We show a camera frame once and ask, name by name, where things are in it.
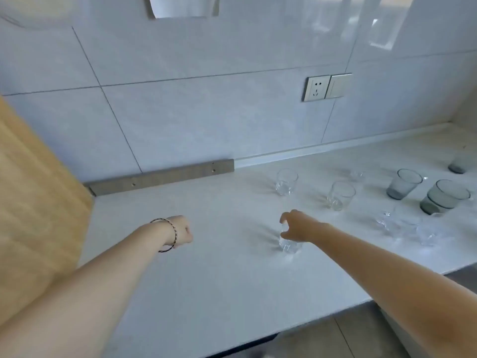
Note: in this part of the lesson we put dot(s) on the person's left hand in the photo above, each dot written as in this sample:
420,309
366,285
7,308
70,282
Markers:
182,231

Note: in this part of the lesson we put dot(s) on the person's right hand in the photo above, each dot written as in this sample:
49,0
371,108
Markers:
302,227

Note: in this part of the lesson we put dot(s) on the clear glass mug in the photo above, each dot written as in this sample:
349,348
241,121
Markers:
286,186
290,247
389,223
432,234
340,199
357,177

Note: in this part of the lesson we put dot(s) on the tall grey ribbed glass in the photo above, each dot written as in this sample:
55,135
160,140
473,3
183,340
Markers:
400,188

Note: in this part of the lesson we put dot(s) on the wide grey stepped glass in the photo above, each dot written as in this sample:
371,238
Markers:
439,201

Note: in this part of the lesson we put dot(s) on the small grey glass tumbler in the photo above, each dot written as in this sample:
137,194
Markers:
460,165

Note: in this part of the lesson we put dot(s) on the person's left forearm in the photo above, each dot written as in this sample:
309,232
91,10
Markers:
93,290

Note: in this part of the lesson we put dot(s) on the person's right forearm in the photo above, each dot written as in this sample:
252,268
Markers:
391,279

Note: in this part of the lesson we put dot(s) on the white table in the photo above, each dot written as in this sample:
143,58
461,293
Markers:
223,287

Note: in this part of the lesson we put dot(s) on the white backsplash strip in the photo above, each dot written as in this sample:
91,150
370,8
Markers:
335,143

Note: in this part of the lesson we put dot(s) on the wooden cabinet side panel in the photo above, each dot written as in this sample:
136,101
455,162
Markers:
33,205

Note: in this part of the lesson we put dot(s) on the grey metal wall strip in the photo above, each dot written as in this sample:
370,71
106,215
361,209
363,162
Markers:
167,174

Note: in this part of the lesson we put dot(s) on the beige wall socket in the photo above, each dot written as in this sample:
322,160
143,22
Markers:
316,88

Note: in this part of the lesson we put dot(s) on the beige wall switch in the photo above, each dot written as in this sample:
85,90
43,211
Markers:
338,85

